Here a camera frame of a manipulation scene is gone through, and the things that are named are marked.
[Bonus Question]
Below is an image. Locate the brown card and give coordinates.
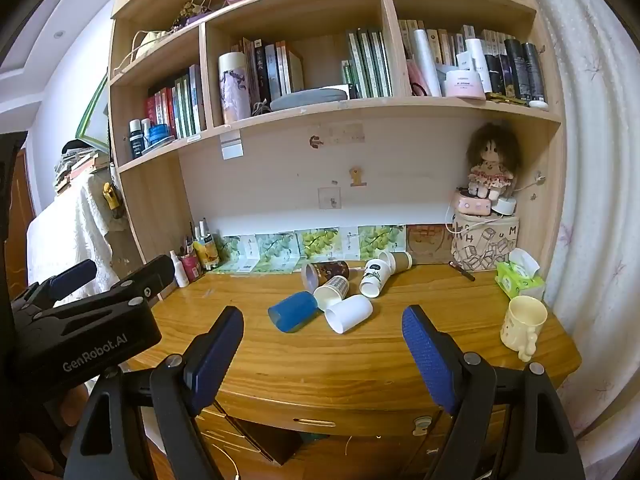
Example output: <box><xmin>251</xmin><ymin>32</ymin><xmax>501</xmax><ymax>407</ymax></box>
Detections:
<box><xmin>405</xmin><ymin>223</ymin><xmax>454</xmax><ymax>266</ymax></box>

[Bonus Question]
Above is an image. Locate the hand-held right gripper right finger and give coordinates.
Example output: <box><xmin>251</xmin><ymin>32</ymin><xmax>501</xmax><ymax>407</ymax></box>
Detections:
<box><xmin>402</xmin><ymin>305</ymin><xmax>587</xmax><ymax>480</ymax></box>

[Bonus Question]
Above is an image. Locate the white spray bottle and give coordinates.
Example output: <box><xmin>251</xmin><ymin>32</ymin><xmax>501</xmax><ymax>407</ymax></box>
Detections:
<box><xmin>169</xmin><ymin>250</ymin><xmax>191</xmax><ymax>289</ymax></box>

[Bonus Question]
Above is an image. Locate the black pen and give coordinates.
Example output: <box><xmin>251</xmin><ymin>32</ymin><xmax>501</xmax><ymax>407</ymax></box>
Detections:
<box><xmin>448</xmin><ymin>261</ymin><xmax>479</xmax><ymax>283</ymax></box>

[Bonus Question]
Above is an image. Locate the dried flower bundle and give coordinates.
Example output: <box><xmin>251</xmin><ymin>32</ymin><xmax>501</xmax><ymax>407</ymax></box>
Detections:
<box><xmin>171</xmin><ymin>0</ymin><xmax>226</xmax><ymax>31</ymax></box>

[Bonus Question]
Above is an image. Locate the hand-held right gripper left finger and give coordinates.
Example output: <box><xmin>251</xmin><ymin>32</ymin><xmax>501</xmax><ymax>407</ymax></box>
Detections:
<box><xmin>62</xmin><ymin>306</ymin><xmax>245</xmax><ymax>480</ymax></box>

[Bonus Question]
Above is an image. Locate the yellow bottle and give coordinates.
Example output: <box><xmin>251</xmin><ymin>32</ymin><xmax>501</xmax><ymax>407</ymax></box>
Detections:
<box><xmin>192</xmin><ymin>240</ymin><xmax>221</xmax><ymax>271</ymax></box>

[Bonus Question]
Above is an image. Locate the white lotion bottle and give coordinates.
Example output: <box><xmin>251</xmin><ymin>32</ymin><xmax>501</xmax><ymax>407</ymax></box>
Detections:
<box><xmin>464</xmin><ymin>37</ymin><xmax>494</xmax><ymax>92</ymax></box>

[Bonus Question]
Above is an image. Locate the leaf print card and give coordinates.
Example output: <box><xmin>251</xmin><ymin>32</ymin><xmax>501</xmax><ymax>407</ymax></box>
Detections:
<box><xmin>252</xmin><ymin>231</ymin><xmax>301</xmax><ymax>273</ymax></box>
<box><xmin>342</xmin><ymin>224</ymin><xmax>407</xmax><ymax>261</ymax></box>
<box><xmin>296</xmin><ymin>227</ymin><xmax>343</xmax><ymax>262</ymax></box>
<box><xmin>215</xmin><ymin>234</ymin><xmax>261</xmax><ymax>275</ymax></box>

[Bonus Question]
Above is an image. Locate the pink cream jar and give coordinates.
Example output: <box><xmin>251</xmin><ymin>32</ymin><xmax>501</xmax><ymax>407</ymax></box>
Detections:
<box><xmin>444</xmin><ymin>68</ymin><xmax>487</xmax><ymax>100</ymax></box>

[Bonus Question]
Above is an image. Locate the white lace cloth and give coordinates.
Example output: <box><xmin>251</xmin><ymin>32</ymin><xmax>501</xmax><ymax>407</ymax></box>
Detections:
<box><xmin>26</xmin><ymin>170</ymin><xmax>132</xmax><ymax>306</ymax></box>

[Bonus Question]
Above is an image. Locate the pink pen holder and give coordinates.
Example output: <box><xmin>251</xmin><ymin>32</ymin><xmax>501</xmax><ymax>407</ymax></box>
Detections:
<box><xmin>179</xmin><ymin>252</ymin><xmax>204</xmax><ymax>282</ymax></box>

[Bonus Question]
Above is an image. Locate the printed storage box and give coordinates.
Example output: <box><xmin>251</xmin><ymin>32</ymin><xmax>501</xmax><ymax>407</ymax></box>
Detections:
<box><xmin>450</xmin><ymin>212</ymin><xmax>521</xmax><ymax>272</ymax></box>

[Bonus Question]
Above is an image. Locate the blue plastic cup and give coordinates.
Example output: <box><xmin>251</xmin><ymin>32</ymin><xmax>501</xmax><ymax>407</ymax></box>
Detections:
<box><xmin>267</xmin><ymin>291</ymin><xmax>319</xmax><ymax>334</ymax></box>

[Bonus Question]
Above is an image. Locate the green framed picture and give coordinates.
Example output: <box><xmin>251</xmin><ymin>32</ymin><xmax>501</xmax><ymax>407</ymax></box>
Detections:
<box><xmin>75</xmin><ymin>72</ymin><xmax>111</xmax><ymax>147</ymax></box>

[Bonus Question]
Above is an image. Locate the dark bottle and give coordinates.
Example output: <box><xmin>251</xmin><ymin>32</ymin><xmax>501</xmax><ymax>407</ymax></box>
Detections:
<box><xmin>128</xmin><ymin>119</ymin><xmax>145</xmax><ymax>157</ymax></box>

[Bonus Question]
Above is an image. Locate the green tissue pack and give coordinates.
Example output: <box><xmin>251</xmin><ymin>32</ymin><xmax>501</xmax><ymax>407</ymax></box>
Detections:
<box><xmin>495</xmin><ymin>248</ymin><xmax>546</xmax><ymax>301</ymax></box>

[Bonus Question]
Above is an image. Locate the white printed flask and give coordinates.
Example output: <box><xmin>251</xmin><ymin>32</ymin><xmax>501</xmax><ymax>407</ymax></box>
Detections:
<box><xmin>218</xmin><ymin>51</ymin><xmax>253</xmax><ymax>125</ymax></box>

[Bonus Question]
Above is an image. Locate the wooden bookshelf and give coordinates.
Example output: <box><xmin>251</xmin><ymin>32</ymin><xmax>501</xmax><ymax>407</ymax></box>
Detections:
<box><xmin>107</xmin><ymin>0</ymin><xmax>568</xmax><ymax>283</ymax></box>

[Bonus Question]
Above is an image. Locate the woven drawstring bag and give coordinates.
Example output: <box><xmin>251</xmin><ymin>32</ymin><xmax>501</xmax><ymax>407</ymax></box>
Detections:
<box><xmin>131</xmin><ymin>30</ymin><xmax>171</xmax><ymax>62</ymax></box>

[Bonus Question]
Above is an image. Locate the small pink radio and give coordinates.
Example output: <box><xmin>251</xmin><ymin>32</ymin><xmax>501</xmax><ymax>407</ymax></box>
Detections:
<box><xmin>452</xmin><ymin>187</ymin><xmax>494</xmax><ymax>216</ymax></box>

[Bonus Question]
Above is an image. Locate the brown ribbed paper cup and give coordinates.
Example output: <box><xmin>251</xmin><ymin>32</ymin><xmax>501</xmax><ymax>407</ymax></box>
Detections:
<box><xmin>377</xmin><ymin>250</ymin><xmax>413</xmax><ymax>274</ymax></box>

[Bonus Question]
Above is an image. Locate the row of dark books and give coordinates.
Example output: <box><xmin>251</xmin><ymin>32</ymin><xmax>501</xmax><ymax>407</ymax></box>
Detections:
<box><xmin>239</xmin><ymin>37</ymin><xmax>305</xmax><ymax>107</ymax></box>

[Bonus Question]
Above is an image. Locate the white paper cup green print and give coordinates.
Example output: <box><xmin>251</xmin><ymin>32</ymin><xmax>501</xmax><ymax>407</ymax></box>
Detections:
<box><xmin>359</xmin><ymin>258</ymin><xmax>391</xmax><ymax>299</ymax></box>

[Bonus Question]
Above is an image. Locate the grey white card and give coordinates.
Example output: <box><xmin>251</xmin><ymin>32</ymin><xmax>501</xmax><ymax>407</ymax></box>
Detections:
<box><xmin>220</xmin><ymin>130</ymin><xmax>244</xmax><ymax>161</ymax></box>

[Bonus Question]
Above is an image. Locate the person's left hand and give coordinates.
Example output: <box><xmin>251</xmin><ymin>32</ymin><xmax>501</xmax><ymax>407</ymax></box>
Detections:
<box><xmin>59</xmin><ymin>382</ymin><xmax>96</xmax><ymax>428</ymax></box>

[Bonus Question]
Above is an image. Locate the white paper roll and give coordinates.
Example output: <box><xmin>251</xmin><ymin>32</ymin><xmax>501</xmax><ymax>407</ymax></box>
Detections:
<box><xmin>412</xmin><ymin>28</ymin><xmax>444</xmax><ymax>98</ymax></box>

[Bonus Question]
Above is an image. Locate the blue jar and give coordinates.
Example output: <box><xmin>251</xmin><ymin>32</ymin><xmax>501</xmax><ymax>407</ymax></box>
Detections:
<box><xmin>149</xmin><ymin>123</ymin><xmax>176</xmax><ymax>149</ymax></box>

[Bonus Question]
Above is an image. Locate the pile of books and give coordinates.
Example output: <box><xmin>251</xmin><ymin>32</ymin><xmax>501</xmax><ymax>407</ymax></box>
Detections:
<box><xmin>52</xmin><ymin>139</ymin><xmax>111</xmax><ymax>196</ymax></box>

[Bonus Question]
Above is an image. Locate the dark brown paper cup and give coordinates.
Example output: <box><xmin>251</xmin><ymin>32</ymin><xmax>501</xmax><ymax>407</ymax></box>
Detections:
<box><xmin>301</xmin><ymin>260</ymin><xmax>350</xmax><ymax>293</ymax></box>

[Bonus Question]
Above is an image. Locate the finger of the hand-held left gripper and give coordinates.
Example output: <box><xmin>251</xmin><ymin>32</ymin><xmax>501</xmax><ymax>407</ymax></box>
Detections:
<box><xmin>12</xmin><ymin>259</ymin><xmax>98</xmax><ymax>313</ymax></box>
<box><xmin>106</xmin><ymin>254</ymin><xmax>176</xmax><ymax>305</ymax></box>

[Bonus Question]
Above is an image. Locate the rag doll with brown hair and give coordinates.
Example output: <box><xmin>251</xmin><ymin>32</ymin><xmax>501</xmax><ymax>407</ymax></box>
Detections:
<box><xmin>466</xmin><ymin>122</ymin><xmax>522</xmax><ymax>202</ymax></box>

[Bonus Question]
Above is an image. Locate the grey pouch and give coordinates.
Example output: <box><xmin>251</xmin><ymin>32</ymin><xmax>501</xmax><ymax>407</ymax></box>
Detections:
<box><xmin>270</xmin><ymin>87</ymin><xmax>352</xmax><ymax>111</ymax></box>

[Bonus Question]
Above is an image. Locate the cream ceramic mug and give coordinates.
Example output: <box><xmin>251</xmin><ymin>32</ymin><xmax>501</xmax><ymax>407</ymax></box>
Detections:
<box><xmin>500</xmin><ymin>295</ymin><xmax>549</xmax><ymax>362</ymax></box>

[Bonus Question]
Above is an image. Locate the row of books and boxes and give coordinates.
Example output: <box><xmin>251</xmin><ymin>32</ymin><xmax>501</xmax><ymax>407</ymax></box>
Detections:
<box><xmin>399</xmin><ymin>19</ymin><xmax>549</xmax><ymax>106</ymax></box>

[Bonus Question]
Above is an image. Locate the yellow toy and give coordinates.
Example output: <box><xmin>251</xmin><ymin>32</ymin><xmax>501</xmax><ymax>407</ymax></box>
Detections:
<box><xmin>102</xmin><ymin>182</ymin><xmax>124</xmax><ymax>219</ymax></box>

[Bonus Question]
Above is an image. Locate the white curtain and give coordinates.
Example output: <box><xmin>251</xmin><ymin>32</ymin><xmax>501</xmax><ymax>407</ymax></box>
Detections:
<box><xmin>515</xmin><ymin>0</ymin><xmax>640</xmax><ymax>480</ymax></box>

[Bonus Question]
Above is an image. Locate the plain white cup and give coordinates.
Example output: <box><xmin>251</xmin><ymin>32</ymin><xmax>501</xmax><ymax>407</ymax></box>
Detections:
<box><xmin>325</xmin><ymin>294</ymin><xmax>373</xmax><ymax>334</ymax></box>

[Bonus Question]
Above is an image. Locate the white paper cup grey print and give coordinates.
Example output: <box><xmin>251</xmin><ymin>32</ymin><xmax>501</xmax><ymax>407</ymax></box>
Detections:
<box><xmin>313</xmin><ymin>275</ymin><xmax>349</xmax><ymax>311</ymax></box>

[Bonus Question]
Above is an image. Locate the row of red and green books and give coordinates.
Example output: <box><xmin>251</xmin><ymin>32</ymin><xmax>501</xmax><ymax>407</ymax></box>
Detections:
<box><xmin>144</xmin><ymin>64</ymin><xmax>207</xmax><ymax>140</ymax></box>

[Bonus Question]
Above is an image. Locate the wooden desk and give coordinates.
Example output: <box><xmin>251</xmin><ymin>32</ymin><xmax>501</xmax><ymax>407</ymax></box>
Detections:
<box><xmin>120</xmin><ymin>259</ymin><xmax>583</xmax><ymax>468</ymax></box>

